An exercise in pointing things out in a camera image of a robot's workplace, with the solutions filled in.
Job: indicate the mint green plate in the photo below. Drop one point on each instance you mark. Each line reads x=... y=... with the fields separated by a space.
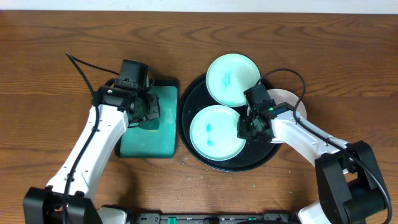
x=229 y=76
x=214 y=133

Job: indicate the black rectangular soapy water tray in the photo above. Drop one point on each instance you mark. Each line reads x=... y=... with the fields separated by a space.
x=161 y=143

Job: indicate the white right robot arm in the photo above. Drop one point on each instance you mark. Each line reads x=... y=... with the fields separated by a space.
x=349 y=181

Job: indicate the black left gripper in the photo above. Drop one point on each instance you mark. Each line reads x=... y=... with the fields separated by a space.
x=152 y=110

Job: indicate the round black serving tray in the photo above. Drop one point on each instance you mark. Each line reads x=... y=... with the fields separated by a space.
x=195 y=98

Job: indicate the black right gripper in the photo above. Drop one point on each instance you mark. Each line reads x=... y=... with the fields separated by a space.
x=245 y=130

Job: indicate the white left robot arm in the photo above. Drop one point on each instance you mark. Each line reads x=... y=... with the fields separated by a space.
x=68 y=196

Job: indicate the white pink plate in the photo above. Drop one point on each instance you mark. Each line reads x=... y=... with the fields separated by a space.
x=284 y=96

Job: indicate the green yellow scrub sponge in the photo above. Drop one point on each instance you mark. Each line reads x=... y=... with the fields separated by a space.
x=150 y=125

